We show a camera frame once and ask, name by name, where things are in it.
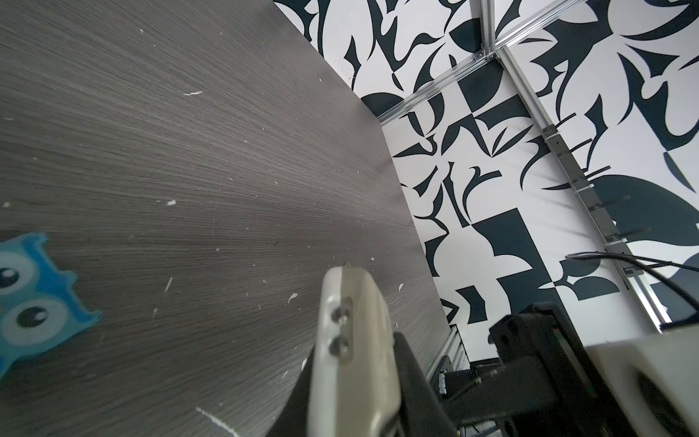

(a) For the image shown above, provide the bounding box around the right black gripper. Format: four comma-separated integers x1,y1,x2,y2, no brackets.
443,303,635,436

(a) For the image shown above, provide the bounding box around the white remote control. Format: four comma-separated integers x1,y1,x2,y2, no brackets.
306,265,402,436

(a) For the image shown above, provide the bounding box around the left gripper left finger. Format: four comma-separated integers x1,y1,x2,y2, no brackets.
267,349,315,437

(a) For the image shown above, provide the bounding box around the black wall hook rail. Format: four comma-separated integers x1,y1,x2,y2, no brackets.
540,111,673,329

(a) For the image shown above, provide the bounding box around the blue toy block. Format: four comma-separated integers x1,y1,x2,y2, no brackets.
1,232,101,375

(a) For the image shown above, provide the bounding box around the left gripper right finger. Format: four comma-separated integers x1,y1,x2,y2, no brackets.
393,332,458,437

